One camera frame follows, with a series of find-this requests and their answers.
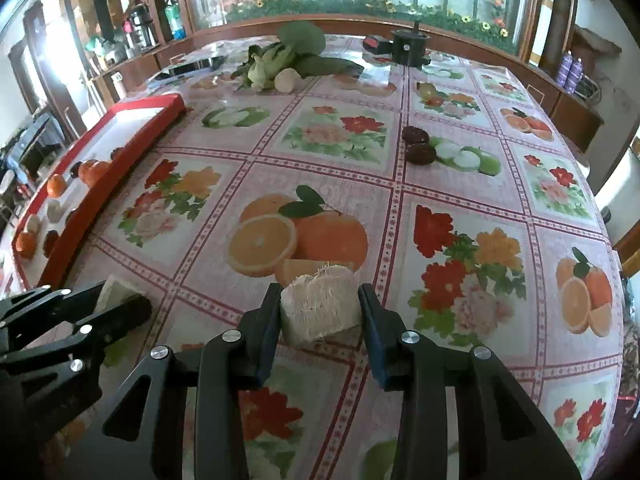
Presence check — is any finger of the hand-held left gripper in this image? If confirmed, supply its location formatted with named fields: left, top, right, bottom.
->
left=0, top=282, right=103, bottom=341
left=5, top=296, right=152, bottom=376

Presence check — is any floral printed tablecloth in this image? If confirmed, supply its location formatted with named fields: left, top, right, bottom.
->
left=0, top=35, right=626, bottom=480

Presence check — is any green plastic bottle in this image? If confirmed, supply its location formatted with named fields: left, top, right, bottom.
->
left=164, top=0, right=187, bottom=40

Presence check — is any large orange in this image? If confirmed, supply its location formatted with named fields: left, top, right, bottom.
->
left=79, top=159, right=112, bottom=187
left=15, top=232, right=38, bottom=260

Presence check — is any black box device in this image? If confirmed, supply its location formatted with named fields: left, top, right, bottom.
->
left=390, top=21, right=432, bottom=67

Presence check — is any red tray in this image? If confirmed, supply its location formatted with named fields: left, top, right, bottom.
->
left=10, top=94, right=187, bottom=291

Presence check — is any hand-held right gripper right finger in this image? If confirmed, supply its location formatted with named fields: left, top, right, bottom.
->
left=357, top=283, right=583, bottom=480

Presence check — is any black thermos jug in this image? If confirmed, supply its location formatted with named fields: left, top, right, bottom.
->
left=127, top=6, right=156, bottom=48

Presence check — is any red and black device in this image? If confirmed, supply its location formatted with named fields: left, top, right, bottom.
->
left=362, top=34, right=393, bottom=55

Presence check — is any wooden sideboard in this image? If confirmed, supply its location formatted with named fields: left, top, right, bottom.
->
left=87, top=35, right=196, bottom=106

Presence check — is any green leafy vegetable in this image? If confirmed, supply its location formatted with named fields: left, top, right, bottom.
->
left=232, top=21, right=366, bottom=92

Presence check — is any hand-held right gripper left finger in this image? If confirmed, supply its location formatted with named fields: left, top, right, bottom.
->
left=60, top=283, right=283, bottom=480

